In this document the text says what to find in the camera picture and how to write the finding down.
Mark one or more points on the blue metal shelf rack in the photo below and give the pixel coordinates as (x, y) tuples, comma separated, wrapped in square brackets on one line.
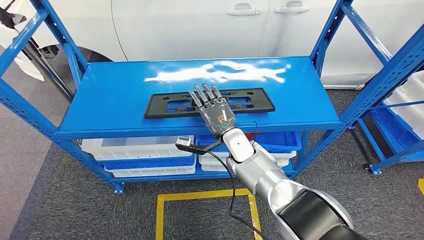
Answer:
[(387, 152), (116, 99)]

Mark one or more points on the black plastic plate bracket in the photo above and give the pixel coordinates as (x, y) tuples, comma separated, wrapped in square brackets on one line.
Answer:
[(155, 99)]

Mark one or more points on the white car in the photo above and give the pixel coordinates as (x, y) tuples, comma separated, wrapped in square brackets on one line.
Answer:
[(182, 30)]

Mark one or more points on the large white plastic bin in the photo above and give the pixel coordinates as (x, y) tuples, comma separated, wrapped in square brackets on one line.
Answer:
[(415, 87), (407, 114)]

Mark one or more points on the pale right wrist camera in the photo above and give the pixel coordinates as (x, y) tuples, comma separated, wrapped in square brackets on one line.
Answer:
[(184, 141)]

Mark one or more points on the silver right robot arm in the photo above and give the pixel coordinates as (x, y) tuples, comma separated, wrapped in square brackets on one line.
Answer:
[(261, 165)]

